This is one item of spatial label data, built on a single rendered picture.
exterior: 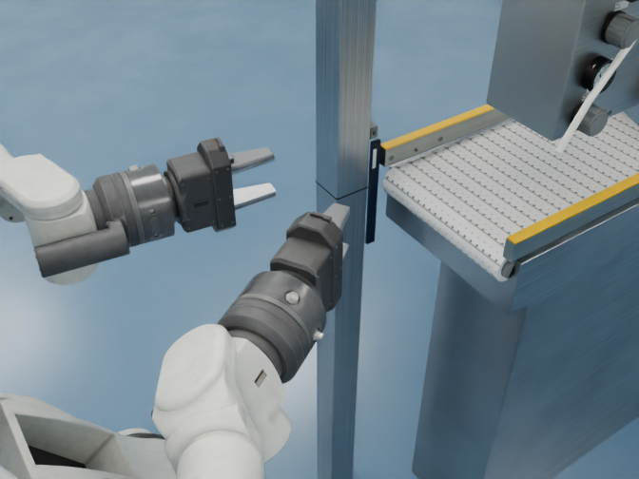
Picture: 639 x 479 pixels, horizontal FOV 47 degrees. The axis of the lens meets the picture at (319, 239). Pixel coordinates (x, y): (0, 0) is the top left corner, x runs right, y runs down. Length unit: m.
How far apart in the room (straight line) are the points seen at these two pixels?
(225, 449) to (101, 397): 1.49
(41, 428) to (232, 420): 0.46
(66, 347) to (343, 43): 1.41
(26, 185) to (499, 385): 0.87
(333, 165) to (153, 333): 1.15
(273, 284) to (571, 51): 0.38
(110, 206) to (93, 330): 1.38
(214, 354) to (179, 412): 0.05
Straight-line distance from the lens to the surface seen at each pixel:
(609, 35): 0.82
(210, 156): 0.85
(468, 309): 1.32
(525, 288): 1.06
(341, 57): 1.01
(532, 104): 0.85
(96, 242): 0.82
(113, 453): 1.04
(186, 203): 0.86
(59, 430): 1.00
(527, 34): 0.83
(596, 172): 1.21
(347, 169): 1.12
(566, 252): 1.09
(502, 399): 1.37
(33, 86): 3.53
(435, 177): 1.14
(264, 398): 0.65
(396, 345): 2.07
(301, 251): 0.73
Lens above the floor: 1.52
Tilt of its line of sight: 39 degrees down
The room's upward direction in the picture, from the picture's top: straight up
